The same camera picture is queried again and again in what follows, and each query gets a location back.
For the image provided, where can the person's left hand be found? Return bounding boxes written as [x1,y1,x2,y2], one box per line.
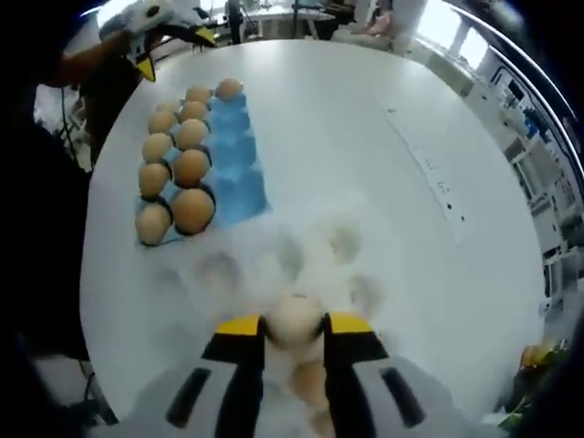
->
[100,28,138,55]

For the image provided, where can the white foam egg tray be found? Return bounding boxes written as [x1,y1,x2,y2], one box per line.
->
[150,195,402,438]

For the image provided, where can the table cable slot cover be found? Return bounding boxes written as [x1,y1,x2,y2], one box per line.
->
[381,105,465,246]

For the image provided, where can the person's black shirt torso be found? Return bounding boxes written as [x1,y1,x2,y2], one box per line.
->
[0,45,95,364]

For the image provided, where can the group of brown eggs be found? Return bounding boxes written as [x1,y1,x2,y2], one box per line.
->
[135,78,243,246]

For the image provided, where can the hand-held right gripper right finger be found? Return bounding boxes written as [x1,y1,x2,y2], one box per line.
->
[323,310,457,438]

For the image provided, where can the blue egg tray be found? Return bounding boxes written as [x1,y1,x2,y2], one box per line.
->
[133,89,275,247]

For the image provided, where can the row of white workbenches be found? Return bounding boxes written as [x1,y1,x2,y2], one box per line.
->
[460,45,584,275]

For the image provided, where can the single brown egg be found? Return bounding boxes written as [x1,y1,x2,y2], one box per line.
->
[312,408,335,438]
[266,295,323,346]
[289,360,329,407]

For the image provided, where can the white table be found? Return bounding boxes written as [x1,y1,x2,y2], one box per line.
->
[79,38,548,438]

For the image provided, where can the small yellow object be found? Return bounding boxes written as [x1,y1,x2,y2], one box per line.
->
[522,346,548,366]

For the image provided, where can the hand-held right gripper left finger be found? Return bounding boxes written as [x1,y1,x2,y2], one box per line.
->
[135,312,266,438]

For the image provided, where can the potted green plant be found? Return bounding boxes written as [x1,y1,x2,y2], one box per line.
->
[499,339,579,430]

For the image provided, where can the black tripod stand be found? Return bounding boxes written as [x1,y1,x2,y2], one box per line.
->
[226,0,246,45]

